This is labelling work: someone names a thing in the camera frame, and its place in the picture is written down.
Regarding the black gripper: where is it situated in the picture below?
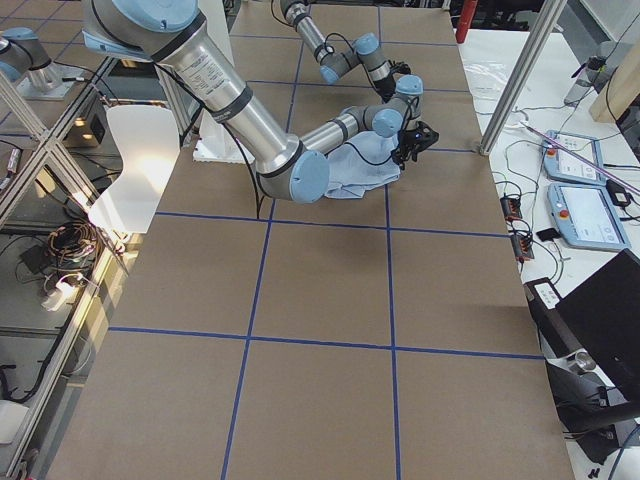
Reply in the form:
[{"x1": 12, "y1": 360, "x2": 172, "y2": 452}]
[
  {"x1": 374, "y1": 77, "x2": 396, "y2": 103},
  {"x1": 391, "y1": 128, "x2": 425, "y2": 170}
]

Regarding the light blue button-up shirt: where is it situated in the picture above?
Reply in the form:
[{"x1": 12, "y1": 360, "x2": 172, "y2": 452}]
[{"x1": 325, "y1": 131, "x2": 400, "y2": 199}]

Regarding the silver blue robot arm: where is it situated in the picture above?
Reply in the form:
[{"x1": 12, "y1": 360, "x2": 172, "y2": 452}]
[
  {"x1": 82, "y1": 0, "x2": 439, "y2": 203},
  {"x1": 279, "y1": 0, "x2": 411, "y2": 102}
]

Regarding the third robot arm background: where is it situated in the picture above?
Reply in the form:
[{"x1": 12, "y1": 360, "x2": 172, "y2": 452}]
[{"x1": 1, "y1": 27, "x2": 84, "y2": 100}]

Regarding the clear plastic bag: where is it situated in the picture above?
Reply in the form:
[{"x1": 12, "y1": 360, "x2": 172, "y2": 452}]
[{"x1": 463, "y1": 60, "x2": 510, "y2": 101}]

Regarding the red cylinder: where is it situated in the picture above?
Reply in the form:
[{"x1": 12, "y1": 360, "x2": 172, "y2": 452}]
[{"x1": 455, "y1": 0, "x2": 478, "y2": 44}]

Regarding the orange black connector box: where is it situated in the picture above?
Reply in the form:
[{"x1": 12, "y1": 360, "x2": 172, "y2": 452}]
[{"x1": 500, "y1": 196, "x2": 522, "y2": 221}]

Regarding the far blue teach pendant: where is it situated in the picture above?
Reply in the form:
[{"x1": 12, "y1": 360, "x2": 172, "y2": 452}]
[{"x1": 542, "y1": 130, "x2": 606, "y2": 186}]

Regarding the blue teach pendant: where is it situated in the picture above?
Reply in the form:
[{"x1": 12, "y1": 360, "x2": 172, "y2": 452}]
[
  {"x1": 547, "y1": 182, "x2": 631, "y2": 252},
  {"x1": 542, "y1": 130, "x2": 606, "y2": 186}
]

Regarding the near blue teach pendant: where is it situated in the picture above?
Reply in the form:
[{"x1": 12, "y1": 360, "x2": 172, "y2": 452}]
[{"x1": 547, "y1": 182, "x2": 631, "y2": 252}]

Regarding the black laptop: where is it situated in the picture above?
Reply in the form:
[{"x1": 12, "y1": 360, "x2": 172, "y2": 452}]
[{"x1": 524, "y1": 249, "x2": 639, "y2": 400}]

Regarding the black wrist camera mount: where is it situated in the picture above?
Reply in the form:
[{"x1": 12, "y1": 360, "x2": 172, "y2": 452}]
[
  {"x1": 411, "y1": 121, "x2": 439, "y2": 162},
  {"x1": 390, "y1": 60, "x2": 412, "y2": 75}
]

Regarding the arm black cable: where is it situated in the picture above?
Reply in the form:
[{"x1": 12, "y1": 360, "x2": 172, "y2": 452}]
[
  {"x1": 269, "y1": 0, "x2": 361, "y2": 59},
  {"x1": 149, "y1": 59, "x2": 421, "y2": 221}
]

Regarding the aluminium frame post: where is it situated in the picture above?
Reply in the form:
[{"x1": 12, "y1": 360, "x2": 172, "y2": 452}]
[{"x1": 478, "y1": 0, "x2": 567, "y2": 156}]

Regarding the tangled cable bundle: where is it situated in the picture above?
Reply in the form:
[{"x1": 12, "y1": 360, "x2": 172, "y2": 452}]
[{"x1": 14, "y1": 222, "x2": 126, "y2": 301}]

